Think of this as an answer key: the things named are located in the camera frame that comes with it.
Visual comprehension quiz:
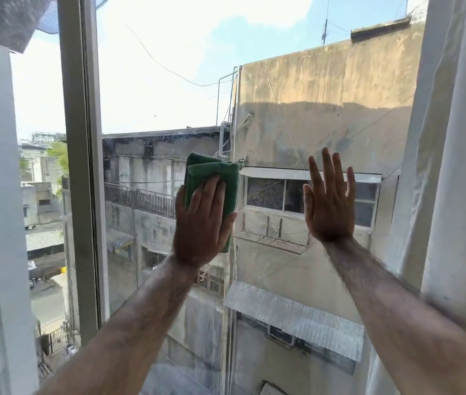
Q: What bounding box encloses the person's left hand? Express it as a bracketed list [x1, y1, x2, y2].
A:
[172, 173, 238, 270]

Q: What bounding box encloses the person's right hand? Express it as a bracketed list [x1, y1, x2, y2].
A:
[303, 146, 357, 244]

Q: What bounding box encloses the green cloth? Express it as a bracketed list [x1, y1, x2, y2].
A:
[184, 151, 241, 253]

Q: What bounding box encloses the clear window glass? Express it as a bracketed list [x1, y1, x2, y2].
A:
[95, 0, 427, 395]

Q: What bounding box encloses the person's left forearm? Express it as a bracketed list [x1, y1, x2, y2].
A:
[35, 252, 205, 395]

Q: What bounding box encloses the person's right forearm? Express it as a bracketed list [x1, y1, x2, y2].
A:
[323, 236, 466, 395]

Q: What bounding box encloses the white framed building window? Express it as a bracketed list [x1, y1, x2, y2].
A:
[239, 167, 383, 233]

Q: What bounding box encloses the dark metal railing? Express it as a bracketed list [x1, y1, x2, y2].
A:
[104, 180, 177, 221]

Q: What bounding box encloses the grey low building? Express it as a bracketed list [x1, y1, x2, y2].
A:
[102, 126, 233, 366]

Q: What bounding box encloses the corrugated metal awning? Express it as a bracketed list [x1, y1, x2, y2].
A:
[224, 280, 365, 363]

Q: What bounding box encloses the beige stained building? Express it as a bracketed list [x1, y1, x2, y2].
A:
[220, 16, 425, 395]

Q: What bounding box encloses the cream curtain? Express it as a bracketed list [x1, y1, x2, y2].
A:
[364, 0, 466, 395]

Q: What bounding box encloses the green tree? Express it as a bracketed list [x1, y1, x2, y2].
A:
[47, 142, 69, 174]

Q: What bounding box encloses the rooftop antenna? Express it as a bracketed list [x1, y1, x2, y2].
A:
[320, 0, 332, 46]

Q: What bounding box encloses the metal gate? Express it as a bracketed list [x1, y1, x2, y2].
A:
[45, 323, 71, 354]

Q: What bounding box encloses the grey concrete overhang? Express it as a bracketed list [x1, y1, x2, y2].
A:
[0, 0, 59, 54]

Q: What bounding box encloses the metal bracket rack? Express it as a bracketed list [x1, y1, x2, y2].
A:
[232, 230, 312, 255]

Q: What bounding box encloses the grey window frame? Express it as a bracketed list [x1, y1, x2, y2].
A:
[57, 0, 112, 336]

